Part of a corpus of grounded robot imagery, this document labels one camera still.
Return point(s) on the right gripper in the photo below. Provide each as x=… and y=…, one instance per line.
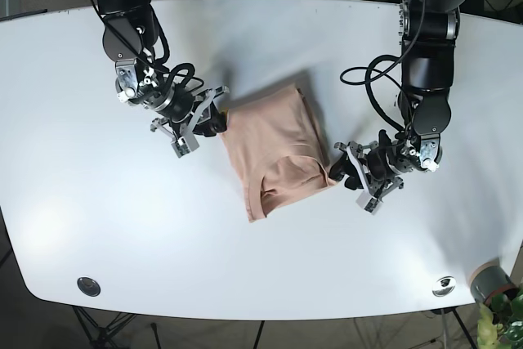
x=174, y=96

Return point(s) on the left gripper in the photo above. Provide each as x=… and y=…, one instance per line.
x=375, y=169

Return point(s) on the peach T-shirt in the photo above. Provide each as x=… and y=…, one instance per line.
x=276, y=147

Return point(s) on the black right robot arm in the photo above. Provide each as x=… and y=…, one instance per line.
x=135, y=41

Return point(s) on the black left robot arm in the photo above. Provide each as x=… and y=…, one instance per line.
x=429, y=31

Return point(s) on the right silver table grommet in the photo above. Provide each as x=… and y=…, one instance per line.
x=443, y=286

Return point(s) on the silver table grommet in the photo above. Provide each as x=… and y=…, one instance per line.
x=443, y=286
x=88, y=286

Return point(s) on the grey plant pot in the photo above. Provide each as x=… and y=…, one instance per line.
x=489, y=280

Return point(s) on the left silver table grommet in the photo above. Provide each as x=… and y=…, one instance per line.
x=88, y=286

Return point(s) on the green potted plant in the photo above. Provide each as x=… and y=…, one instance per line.
x=500, y=324

